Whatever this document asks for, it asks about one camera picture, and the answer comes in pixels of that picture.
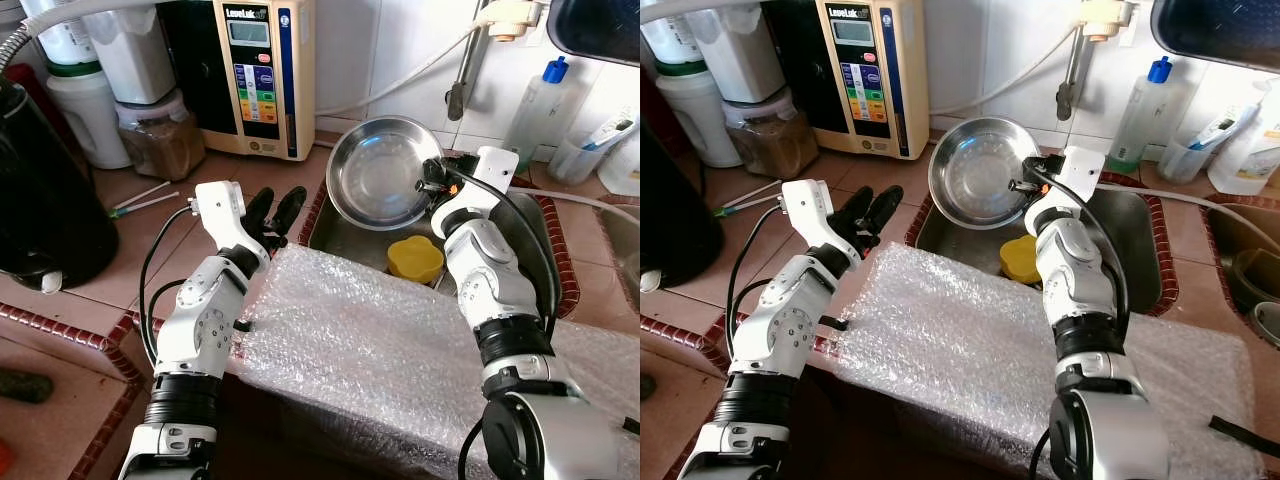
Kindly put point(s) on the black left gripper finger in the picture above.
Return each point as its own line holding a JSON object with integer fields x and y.
{"x": 852, "y": 208}
{"x": 260, "y": 208}
{"x": 884, "y": 205}
{"x": 290, "y": 205}

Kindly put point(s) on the steel bowl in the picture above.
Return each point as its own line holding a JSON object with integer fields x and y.
{"x": 375, "y": 175}
{"x": 975, "y": 175}

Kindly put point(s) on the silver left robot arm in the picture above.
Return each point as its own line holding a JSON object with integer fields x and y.
{"x": 200, "y": 320}
{"x": 790, "y": 320}

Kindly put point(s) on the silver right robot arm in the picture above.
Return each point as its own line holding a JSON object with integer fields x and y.
{"x": 1075, "y": 280}
{"x": 500, "y": 290}

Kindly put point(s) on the steel kitchen sink basin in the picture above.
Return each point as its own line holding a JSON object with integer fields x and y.
{"x": 1225, "y": 230}
{"x": 622, "y": 240}
{"x": 345, "y": 238}
{"x": 950, "y": 245}

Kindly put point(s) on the white stick green tip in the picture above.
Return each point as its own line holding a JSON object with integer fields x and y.
{"x": 745, "y": 195}
{"x": 755, "y": 203}
{"x": 140, "y": 195}
{"x": 150, "y": 203}

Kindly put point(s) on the jar of brown powder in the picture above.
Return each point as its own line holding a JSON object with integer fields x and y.
{"x": 770, "y": 150}
{"x": 160, "y": 150}

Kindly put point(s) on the metal faucet pipe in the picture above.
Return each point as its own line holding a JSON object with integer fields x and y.
{"x": 468, "y": 70}
{"x": 1073, "y": 75}

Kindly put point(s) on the clear bottle blue cap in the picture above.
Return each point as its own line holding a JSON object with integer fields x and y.
{"x": 535, "y": 115}
{"x": 1140, "y": 115}

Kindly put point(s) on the clear plastic cup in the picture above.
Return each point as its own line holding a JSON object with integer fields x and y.
{"x": 1182, "y": 165}
{"x": 572, "y": 165}

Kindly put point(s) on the bubble wrap sheet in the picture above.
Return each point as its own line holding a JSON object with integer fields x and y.
{"x": 950, "y": 350}
{"x": 370, "y": 350}

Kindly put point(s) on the cream water ionizer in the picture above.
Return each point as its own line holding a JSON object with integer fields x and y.
{"x": 262, "y": 60}
{"x": 865, "y": 60}

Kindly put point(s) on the cream faucet head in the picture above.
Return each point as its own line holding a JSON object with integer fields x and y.
{"x": 1105, "y": 20}
{"x": 512, "y": 20}

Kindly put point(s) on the white jug green band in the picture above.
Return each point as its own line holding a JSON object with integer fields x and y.
{"x": 700, "y": 120}
{"x": 90, "y": 120}

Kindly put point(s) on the white plastic bottle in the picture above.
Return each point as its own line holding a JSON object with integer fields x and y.
{"x": 622, "y": 170}
{"x": 1250, "y": 150}

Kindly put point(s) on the large black appliance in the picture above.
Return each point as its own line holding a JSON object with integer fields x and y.
{"x": 50, "y": 200}
{"x": 675, "y": 220}

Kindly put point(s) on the white plastic canister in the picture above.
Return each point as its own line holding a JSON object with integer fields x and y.
{"x": 130, "y": 55}
{"x": 735, "y": 55}

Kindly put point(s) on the navy blue plastic tray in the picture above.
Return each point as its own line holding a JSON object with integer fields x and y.
{"x": 600, "y": 30}
{"x": 1220, "y": 30}

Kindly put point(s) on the brown bowl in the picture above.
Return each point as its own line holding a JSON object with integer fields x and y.
{"x": 1258, "y": 280}

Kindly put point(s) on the dark green object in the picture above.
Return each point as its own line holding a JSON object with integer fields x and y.
{"x": 647, "y": 386}
{"x": 25, "y": 385}

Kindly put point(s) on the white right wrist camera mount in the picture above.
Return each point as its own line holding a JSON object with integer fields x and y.
{"x": 1080, "y": 170}
{"x": 495, "y": 170}

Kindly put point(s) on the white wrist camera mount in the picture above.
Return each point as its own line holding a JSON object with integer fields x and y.
{"x": 218, "y": 205}
{"x": 808, "y": 205}
{"x": 495, "y": 170}
{"x": 1080, "y": 170}

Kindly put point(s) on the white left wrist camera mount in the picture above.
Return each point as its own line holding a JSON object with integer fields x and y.
{"x": 218, "y": 205}
{"x": 808, "y": 205}

